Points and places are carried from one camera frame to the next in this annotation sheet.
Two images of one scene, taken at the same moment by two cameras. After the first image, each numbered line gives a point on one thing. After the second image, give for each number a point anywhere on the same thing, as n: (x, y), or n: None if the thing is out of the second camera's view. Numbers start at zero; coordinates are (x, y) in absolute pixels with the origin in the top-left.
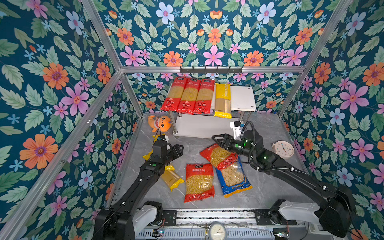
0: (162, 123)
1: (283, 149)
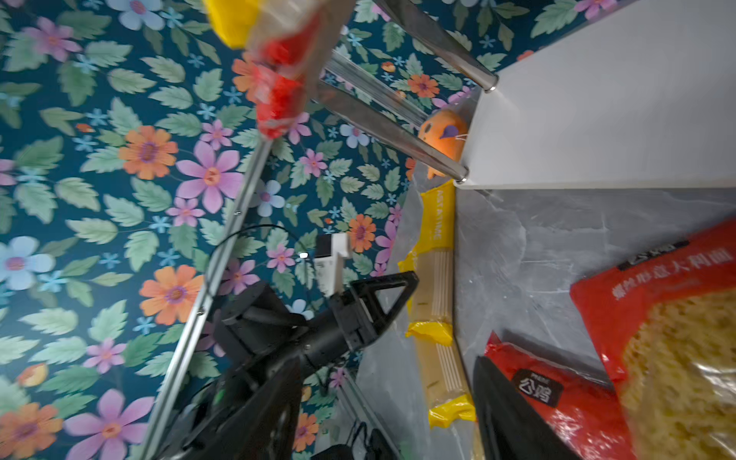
0: (447, 129)
1: None
